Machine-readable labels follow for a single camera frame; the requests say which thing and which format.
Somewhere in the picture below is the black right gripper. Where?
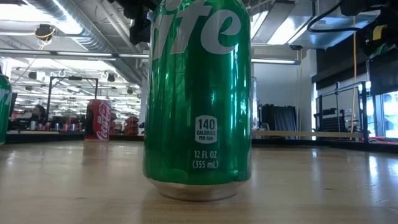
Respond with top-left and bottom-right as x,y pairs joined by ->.
356,5 -> 398,60

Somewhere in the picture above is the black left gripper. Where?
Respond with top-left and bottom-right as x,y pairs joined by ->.
128,11 -> 154,46

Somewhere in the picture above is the green Sprite can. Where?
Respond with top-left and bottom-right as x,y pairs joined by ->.
0,73 -> 13,146
142,0 -> 252,202

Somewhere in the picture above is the long ceiling light bar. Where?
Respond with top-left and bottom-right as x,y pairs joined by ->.
0,49 -> 150,60

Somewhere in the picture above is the black ceiling fixture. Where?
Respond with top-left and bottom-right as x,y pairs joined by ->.
34,24 -> 57,42

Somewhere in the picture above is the red storage rack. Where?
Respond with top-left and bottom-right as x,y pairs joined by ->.
124,115 -> 140,136

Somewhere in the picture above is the black perforated crate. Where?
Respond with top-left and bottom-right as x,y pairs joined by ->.
322,116 -> 346,133

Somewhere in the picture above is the red Coca-Cola can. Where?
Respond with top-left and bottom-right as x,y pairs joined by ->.
84,98 -> 113,142

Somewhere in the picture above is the black fabric screen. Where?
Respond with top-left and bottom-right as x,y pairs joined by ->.
261,105 -> 298,132

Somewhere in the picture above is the person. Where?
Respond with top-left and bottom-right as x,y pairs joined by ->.
30,104 -> 48,123

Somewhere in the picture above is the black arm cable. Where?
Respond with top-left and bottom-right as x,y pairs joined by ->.
307,0 -> 363,34

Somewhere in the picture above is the silver ventilation duct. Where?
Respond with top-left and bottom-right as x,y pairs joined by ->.
27,0 -> 144,85

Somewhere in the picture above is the black background rig frame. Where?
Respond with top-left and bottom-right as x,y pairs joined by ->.
45,76 -> 100,126

